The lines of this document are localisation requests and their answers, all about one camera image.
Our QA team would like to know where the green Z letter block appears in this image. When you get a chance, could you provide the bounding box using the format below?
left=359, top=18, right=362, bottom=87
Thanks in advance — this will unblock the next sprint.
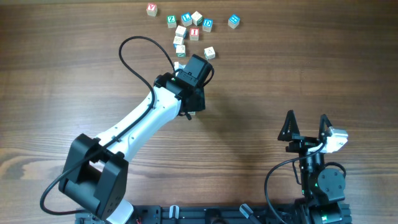
left=167, top=15, right=177, bottom=29

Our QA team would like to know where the right black camera cable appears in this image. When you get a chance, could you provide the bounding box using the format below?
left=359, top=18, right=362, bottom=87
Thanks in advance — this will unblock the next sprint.
left=264, top=141, right=327, bottom=224

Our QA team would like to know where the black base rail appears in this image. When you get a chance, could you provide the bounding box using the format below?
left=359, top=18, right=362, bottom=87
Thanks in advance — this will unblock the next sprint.
left=74, top=203, right=354, bottom=224

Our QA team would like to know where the blue D letter block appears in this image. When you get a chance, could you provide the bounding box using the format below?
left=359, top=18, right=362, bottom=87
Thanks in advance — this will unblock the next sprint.
left=202, top=18, right=213, bottom=32

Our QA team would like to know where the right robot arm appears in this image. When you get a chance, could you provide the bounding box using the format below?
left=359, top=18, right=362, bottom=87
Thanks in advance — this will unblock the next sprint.
left=277, top=110, right=348, bottom=223

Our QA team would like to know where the white block green Z side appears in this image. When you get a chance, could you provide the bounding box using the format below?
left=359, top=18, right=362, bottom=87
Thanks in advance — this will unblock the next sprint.
left=175, top=45, right=186, bottom=57

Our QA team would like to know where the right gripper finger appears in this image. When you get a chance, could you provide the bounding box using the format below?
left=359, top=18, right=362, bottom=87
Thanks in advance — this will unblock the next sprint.
left=277, top=110, right=300, bottom=141
left=318, top=114, right=332, bottom=142

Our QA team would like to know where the white block blue X side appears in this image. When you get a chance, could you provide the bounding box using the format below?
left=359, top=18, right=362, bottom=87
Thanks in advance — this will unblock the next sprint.
left=173, top=36, right=184, bottom=48

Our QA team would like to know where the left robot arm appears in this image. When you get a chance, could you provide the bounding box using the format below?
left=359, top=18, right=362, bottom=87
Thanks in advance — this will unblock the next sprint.
left=58, top=55, right=214, bottom=223

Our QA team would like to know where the left black camera cable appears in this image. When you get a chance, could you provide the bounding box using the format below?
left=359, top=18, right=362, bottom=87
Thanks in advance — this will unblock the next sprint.
left=39, top=35, right=177, bottom=217

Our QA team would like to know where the blue L letter block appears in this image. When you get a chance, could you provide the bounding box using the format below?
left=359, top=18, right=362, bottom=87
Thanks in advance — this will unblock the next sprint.
left=181, top=12, right=193, bottom=27

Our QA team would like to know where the red I letter block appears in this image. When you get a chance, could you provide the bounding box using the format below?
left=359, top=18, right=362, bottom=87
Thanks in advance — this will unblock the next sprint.
left=190, top=28, right=200, bottom=41

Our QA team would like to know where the blue block far right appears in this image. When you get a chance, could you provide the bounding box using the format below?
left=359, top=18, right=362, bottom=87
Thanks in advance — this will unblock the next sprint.
left=228, top=14, right=240, bottom=29

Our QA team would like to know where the red Y letter block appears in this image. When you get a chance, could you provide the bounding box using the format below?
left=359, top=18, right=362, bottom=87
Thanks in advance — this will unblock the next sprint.
left=146, top=2, right=158, bottom=17

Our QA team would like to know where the white block letter A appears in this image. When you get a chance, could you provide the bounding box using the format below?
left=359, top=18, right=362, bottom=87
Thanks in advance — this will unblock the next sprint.
left=204, top=47, right=216, bottom=60

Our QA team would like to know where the black camera cable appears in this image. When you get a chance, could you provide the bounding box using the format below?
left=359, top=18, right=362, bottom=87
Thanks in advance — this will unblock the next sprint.
left=39, top=35, right=177, bottom=217
left=264, top=141, right=327, bottom=224

